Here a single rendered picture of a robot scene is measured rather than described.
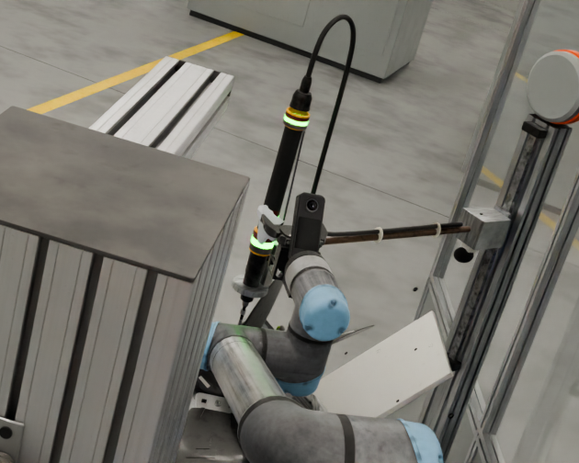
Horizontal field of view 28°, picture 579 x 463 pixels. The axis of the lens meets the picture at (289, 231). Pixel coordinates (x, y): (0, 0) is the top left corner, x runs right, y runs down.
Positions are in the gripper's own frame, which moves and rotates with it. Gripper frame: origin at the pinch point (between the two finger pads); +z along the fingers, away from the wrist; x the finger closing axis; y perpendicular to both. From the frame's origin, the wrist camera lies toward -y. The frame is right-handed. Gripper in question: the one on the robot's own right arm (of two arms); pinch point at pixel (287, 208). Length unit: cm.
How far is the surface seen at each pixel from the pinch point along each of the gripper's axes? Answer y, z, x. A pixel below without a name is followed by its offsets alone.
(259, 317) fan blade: 40, 32, 11
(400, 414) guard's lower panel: 109, 104, 88
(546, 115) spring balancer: -16, 36, 62
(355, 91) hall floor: 167, 636, 230
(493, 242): 14, 31, 58
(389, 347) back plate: 39, 24, 39
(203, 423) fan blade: 47.3, 0.4, -4.3
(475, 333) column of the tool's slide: 38, 34, 64
